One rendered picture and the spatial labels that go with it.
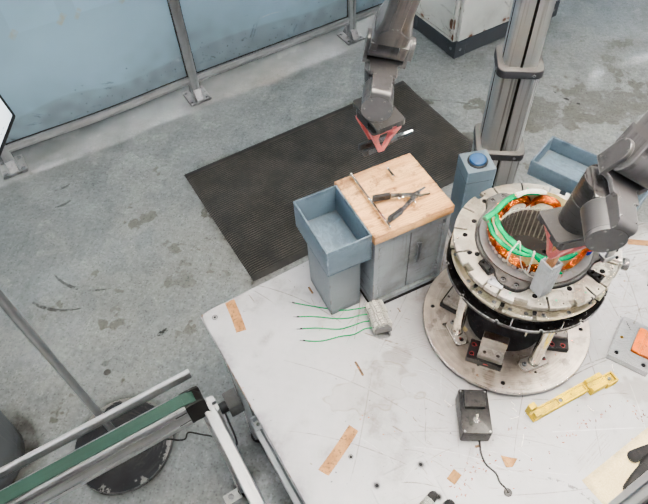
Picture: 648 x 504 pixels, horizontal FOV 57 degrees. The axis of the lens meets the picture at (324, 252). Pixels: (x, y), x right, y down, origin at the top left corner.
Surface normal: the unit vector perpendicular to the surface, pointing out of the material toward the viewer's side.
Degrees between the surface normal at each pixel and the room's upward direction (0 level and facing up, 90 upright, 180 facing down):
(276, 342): 0
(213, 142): 0
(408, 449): 0
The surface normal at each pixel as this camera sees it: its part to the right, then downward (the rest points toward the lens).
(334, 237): -0.04, -0.61
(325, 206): 0.44, 0.70
